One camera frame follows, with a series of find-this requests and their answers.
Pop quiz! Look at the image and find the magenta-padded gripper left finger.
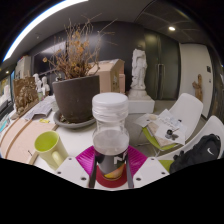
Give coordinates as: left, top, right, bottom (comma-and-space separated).
54, 145, 98, 190

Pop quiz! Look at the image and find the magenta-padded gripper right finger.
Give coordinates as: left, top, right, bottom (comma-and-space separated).
124, 145, 170, 190

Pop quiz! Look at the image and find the clear drink bottle white cap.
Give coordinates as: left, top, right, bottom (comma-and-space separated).
91, 92, 130, 181

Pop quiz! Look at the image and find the green seat cushion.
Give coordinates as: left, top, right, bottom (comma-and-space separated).
142, 126, 179, 152
158, 159, 174, 174

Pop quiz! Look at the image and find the yellow-green mug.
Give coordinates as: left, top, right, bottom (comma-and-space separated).
33, 130, 70, 171

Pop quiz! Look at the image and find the stack of papers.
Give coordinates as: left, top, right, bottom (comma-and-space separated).
134, 109, 188, 146

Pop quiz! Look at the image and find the grey plant saucer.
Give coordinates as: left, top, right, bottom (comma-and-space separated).
53, 109, 98, 130

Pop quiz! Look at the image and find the black backpack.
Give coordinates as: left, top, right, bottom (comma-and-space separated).
168, 133, 222, 174

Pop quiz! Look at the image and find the light wooden board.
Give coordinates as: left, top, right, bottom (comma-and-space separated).
0, 116, 59, 166

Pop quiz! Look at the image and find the small white cup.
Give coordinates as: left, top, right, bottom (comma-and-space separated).
49, 99, 60, 113

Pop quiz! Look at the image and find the open printed booklet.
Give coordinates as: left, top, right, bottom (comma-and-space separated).
22, 96, 58, 121

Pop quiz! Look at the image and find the dried plant in brown pot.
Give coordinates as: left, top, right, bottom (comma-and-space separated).
42, 14, 118, 124

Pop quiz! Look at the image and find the white chair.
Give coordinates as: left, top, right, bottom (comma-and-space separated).
139, 92, 204, 151
158, 114, 224, 168

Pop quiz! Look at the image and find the brown relief sculpture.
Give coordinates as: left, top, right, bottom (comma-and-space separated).
9, 77, 40, 120

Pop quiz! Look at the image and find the small white figurine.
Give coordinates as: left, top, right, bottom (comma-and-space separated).
32, 73, 42, 101
41, 75, 51, 97

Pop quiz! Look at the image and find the black boxes stack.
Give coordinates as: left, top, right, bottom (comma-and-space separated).
0, 99, 14, 121

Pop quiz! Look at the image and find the wooden figure sculpture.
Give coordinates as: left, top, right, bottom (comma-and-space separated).
192, 73, 204, 103

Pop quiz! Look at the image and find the white cabinet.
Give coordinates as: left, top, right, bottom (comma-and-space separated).
14, 54, 33, 81

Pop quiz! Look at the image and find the long ceiling light strip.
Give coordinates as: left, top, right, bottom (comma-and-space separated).
2, 0, 89, 63

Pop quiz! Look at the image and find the white headless statue on pedestal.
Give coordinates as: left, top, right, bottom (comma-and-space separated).
127, 48, 156, 114

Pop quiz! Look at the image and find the black wall screen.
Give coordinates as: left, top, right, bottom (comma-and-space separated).
31, 41, 73, 78

